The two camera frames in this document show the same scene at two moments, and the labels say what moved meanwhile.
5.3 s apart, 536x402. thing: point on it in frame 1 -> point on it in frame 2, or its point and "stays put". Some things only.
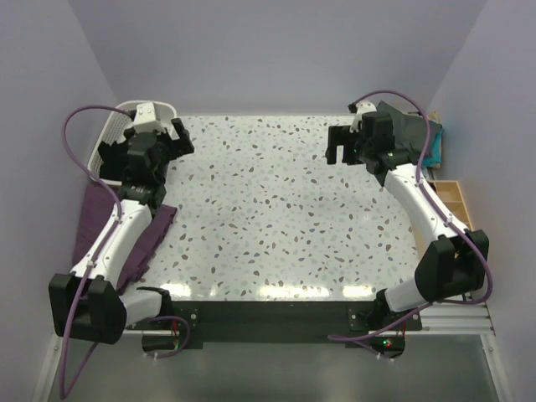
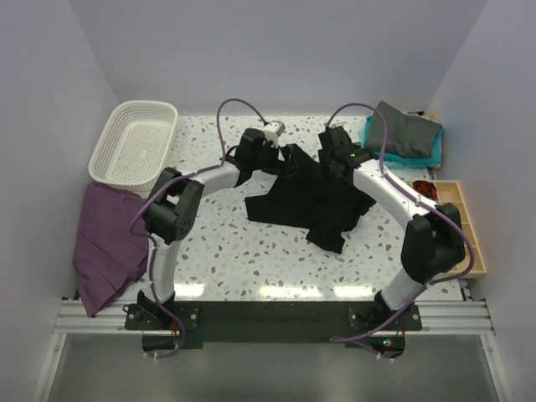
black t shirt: [114, 159] -> [308, 196]
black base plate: [279, 322] stays put
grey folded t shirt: [409, 131] stays put
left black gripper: [177, 146] -> [275, 167]
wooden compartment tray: [450, 192] stays put
